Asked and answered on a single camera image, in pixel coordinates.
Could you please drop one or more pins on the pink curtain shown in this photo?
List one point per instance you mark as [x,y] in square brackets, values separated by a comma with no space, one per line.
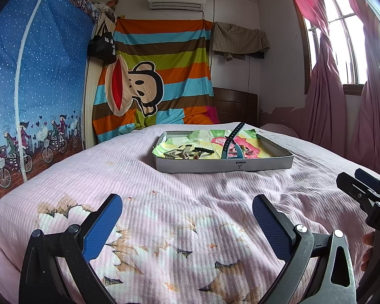
[323,107]

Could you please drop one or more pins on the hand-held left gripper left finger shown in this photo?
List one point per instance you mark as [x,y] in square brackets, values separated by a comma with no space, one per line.
[100,228]

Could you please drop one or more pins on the blue printed fabric wardrobe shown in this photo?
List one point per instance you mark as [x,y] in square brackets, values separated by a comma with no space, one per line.
[44,69]

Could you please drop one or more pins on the dark wooden headboard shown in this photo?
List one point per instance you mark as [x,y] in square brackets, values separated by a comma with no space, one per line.
[237,104]

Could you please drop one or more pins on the grey shallow tray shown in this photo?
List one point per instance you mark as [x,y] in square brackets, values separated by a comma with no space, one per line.
[224,166]

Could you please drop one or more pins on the white air conditioner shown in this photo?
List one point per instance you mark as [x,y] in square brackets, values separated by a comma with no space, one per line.
[177,1]

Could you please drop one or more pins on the silver hair claw clip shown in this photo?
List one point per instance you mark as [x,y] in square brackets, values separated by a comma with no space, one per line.
[175,154]

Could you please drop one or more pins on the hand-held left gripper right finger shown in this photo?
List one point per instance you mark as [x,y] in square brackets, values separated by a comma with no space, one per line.
[272,228]

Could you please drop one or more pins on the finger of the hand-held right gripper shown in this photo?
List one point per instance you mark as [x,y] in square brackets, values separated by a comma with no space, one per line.
[365,177]
[351,186]

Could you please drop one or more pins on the pink pillow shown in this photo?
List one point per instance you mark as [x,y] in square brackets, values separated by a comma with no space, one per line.
[280,129]

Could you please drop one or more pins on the beige hanging garment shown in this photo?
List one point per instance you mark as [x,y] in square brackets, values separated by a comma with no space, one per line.
[237,38]

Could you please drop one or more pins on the window with white bars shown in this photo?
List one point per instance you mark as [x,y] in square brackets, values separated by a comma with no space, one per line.
[345,38]

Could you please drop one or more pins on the person's right hand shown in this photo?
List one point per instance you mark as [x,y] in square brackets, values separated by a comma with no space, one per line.
[368,239]

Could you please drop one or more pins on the black hanging bag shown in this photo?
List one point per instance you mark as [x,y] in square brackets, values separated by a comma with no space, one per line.
[103,47]

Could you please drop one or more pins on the black hair clip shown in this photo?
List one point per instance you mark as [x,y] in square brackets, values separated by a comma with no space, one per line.
[204,150]

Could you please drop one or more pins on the striped monkey print blanket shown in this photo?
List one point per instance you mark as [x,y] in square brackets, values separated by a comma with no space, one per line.
[177,57]

